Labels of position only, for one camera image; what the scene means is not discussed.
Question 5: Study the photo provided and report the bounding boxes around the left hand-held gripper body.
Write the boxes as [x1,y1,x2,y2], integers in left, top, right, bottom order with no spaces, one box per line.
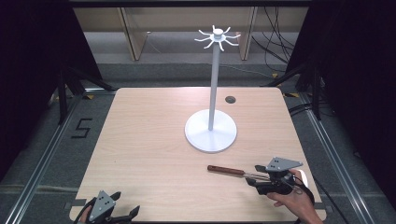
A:
[87,189,132,224]

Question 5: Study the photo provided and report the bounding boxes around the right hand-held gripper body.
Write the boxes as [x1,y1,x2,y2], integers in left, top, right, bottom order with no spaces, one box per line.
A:
[257,157,304,196]

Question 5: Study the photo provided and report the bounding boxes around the wooden-handled metal utensil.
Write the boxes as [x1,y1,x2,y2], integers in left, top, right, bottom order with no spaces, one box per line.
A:
[207,164,309,196]

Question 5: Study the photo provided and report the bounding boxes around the person's left hand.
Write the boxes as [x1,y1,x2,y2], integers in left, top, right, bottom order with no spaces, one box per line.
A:
[78,204,93,224]

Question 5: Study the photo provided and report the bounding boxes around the person's right hand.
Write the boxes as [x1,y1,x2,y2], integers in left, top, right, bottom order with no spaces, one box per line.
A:
[266,168,322,220]

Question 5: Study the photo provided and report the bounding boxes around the black metal stand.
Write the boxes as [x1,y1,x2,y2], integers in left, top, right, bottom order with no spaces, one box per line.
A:
[56,65,117,126]
[263,60,323,121]

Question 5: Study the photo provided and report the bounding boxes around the white hook stand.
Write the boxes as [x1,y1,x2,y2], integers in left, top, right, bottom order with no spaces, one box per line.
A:
[184,24,242,154]

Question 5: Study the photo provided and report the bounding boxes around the black curtain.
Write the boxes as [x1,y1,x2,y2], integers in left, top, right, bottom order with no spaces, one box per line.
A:
[285,0,396,203]
[0,0,105,183]

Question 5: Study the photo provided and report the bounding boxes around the wooden furniture panel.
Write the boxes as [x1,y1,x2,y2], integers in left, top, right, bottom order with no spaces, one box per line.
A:
[236,7,259,62]
[119,7,148,62]

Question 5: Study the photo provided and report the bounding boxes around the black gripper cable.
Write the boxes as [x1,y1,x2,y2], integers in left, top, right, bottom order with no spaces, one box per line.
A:
[73,196,97,224]
[290,175,348,224]

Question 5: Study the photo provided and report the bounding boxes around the aluminium floor rail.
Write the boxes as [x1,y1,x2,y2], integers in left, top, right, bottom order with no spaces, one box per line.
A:
[281,91,389,224]
[5,89,118,224]

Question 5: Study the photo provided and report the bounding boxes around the black floor cables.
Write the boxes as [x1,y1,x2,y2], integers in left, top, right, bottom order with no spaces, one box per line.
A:
[288,102,316,118]

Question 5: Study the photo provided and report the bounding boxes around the bundle of black wall cables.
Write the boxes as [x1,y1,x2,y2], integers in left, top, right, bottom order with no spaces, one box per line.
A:
[251,6,298,73]

